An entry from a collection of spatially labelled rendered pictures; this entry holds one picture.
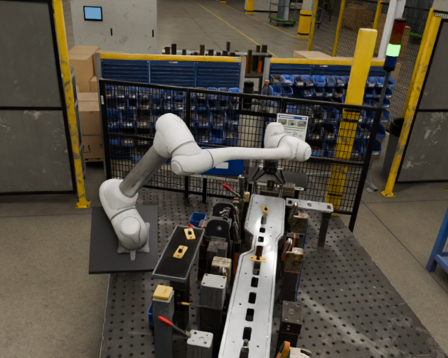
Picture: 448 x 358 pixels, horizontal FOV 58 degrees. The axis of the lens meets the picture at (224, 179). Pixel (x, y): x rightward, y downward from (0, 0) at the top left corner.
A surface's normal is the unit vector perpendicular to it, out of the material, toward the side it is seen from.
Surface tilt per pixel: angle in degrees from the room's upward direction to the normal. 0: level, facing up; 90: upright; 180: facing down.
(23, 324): 0
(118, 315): 0
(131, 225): 47
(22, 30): 89
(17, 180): 96
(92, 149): 91
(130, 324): 0
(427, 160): 88
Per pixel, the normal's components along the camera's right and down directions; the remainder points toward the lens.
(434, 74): 0.16, 0.47
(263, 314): 0.06, -0.89
